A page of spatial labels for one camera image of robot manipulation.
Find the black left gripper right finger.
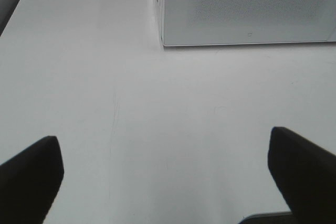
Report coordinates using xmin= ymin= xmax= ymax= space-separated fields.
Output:
xmin=267 ymin=127 xmax=335 ymax=223

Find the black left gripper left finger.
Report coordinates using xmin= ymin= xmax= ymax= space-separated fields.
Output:
xmin=1 ymin=136 xmax=64 ymax=223

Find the white microwave door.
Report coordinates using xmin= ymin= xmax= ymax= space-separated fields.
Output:
xmin=161 ymin=0 xmax=335 ymax=46

